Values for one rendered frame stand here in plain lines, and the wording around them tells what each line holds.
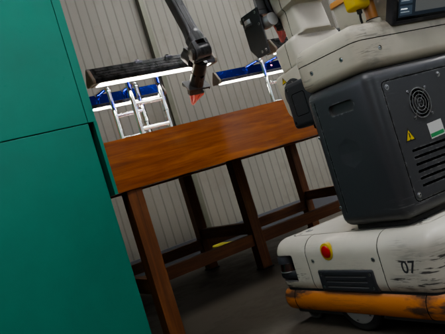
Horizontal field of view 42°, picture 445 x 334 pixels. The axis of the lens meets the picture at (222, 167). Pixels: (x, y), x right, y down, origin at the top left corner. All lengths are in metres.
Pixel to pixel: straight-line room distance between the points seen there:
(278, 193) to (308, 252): 3.07
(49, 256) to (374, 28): 1.19
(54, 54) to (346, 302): 1.23
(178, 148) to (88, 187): 0.39
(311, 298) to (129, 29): 3.11
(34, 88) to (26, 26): 0.21
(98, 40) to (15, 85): 2.45
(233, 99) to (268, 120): 2.36
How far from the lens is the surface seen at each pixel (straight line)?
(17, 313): 1.91
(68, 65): 2.05
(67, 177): 1.96
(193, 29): 2.26
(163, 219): 4.27
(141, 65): 2.53
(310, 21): 1.96
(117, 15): 4.52
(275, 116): 2.43
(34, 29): 2.06
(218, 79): 3.36
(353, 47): 1.51
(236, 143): 2.29
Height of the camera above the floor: 0.56
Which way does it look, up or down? level
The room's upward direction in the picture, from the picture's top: 17 degrees counter-clockwise
